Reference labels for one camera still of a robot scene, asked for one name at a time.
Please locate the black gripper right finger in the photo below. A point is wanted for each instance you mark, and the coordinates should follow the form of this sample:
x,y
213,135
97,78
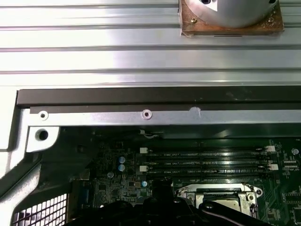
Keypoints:
x,y
200,216

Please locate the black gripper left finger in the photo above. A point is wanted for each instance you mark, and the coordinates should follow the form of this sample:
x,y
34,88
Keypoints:
x,y
131,214

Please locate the metal socket cover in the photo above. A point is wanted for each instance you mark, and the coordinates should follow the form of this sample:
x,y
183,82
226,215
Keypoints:
x,y
247,199

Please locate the CPU socket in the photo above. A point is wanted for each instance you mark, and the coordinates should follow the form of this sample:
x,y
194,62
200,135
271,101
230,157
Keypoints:
x,y
211,189

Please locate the silver round capacitor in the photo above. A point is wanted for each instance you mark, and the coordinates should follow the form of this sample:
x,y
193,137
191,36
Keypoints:
x,y
121,167
121,159

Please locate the green motherboard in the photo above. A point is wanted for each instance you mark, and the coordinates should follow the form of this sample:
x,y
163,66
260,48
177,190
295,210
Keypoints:
x,y
277,179

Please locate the black open PC case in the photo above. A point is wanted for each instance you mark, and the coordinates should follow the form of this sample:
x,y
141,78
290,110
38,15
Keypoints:
x,y
94,115

